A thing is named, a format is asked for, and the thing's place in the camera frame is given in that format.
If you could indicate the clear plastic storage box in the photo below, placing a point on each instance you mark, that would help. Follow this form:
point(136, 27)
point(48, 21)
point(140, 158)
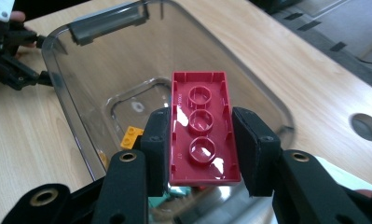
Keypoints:
point(112, 62)

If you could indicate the round grey table grommet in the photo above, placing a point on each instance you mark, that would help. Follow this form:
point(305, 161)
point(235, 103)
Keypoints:
point(365, 126)

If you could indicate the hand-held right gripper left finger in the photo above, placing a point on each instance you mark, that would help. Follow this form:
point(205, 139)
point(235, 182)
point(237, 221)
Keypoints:
point(157, 149)

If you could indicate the white box lid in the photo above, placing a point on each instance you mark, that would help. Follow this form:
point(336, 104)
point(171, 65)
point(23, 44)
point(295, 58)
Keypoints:
point(339, 174)

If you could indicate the black floor tape strip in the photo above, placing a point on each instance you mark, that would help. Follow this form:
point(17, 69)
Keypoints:
point(309, 25)
point(294, 15)
point(337, 46)

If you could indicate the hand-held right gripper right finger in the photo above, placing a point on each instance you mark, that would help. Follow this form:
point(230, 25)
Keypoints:
point(256, 155)

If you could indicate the dark glass cabinet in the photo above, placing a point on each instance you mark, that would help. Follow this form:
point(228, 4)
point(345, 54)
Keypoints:
point(273, 4)

